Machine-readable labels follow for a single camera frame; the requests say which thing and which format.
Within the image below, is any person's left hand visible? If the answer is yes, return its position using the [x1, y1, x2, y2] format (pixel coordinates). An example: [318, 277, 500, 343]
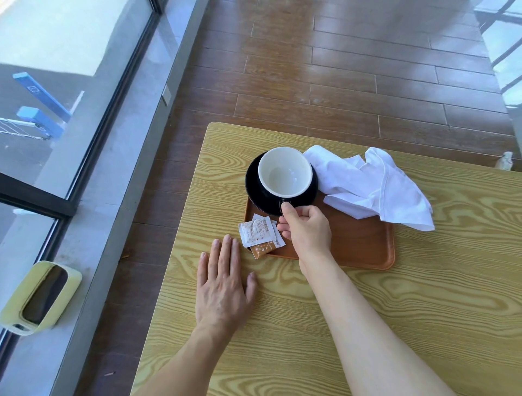
[195, 235, 259, 333]

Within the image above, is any person's right hand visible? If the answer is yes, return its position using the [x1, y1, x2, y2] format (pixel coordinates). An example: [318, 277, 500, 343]
[276, 202, 333, 264]

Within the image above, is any black cup with white inside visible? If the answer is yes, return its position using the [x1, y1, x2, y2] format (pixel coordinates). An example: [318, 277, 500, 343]
[258, 147, 314, 217]

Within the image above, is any person's right forearm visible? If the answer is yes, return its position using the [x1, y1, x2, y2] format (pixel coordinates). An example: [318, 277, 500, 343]
[298, 250, 456, 396]

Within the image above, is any person's left forearm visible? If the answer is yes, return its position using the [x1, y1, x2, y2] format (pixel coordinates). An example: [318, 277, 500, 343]
[131, 320, 244, 396]

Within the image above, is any white torn packet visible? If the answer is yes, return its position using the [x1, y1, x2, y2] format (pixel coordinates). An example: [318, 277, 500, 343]
[252, 213, 286, 247]

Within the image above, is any brown sugar packet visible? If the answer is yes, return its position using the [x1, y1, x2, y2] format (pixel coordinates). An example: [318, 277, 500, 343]
[250, 241, 279, 260]

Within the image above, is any black saucer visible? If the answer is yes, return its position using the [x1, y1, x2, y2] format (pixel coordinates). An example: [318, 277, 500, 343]
[245, 152, 319, 217]

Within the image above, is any white sugar packet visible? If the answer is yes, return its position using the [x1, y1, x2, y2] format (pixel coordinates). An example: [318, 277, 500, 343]
[238, 217, 273, 248]

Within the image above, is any brown wooden tray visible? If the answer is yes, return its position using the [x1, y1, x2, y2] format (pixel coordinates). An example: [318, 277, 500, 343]
[244, 192, 396, 271]

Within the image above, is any white cloth napkin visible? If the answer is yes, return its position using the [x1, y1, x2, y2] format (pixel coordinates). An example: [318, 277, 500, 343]
[303, 145, 436, 232]

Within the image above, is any pale green trash bin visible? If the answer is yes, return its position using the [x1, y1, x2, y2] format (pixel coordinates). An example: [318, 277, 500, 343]
[0, 261, 83, 337]

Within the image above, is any blue outdoor barrier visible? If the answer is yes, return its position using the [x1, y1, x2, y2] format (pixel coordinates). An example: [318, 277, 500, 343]
[0, 72, 72, 140]

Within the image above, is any black window frame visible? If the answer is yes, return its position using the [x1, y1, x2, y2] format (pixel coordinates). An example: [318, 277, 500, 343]
[0, 0, 169, 360]

